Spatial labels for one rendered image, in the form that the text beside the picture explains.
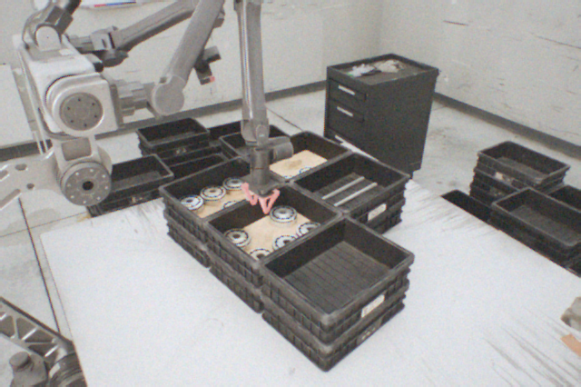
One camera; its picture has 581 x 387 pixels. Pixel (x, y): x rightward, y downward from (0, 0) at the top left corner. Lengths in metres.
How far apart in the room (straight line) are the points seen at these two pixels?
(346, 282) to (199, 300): 0.51
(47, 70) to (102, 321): 0.83
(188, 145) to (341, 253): 1.67
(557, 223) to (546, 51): 2.25
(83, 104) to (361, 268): 0.97
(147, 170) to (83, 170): 1.41
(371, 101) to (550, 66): 2.03
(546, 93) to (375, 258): 3.33
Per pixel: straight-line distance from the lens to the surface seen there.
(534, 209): 2.77
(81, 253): 2.00
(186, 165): 2.97
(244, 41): 1.34
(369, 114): 3.07
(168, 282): 1.77
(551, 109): 4.72
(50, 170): 1.62
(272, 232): 1.73
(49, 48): 1.40
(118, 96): 1.19
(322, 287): 1.51
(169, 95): 1.22
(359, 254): 1.65
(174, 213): 1.84
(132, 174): 2.87
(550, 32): 4.65
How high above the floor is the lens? 1.87
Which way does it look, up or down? 32 degrees down
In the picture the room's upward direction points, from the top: straight up
